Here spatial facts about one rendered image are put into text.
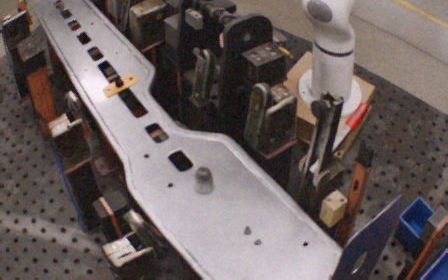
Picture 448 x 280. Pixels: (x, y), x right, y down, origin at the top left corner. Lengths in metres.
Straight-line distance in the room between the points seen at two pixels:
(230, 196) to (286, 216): 0.11
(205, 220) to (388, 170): 0.66
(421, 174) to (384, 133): 0.20
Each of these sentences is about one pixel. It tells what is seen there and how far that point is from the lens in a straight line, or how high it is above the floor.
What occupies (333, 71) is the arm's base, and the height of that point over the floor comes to 0.92.
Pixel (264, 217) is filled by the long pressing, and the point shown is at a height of 1.00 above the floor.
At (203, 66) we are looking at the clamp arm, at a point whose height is 1.08.
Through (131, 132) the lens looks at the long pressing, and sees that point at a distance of 1.12.
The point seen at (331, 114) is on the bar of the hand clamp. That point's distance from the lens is 0.86.
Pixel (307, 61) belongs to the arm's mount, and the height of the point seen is 0.79.
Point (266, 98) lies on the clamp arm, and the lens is 1.02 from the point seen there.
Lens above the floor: 1.78
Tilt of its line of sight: 45 degrees down
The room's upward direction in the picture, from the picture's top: 3 degrees counter-clockwise
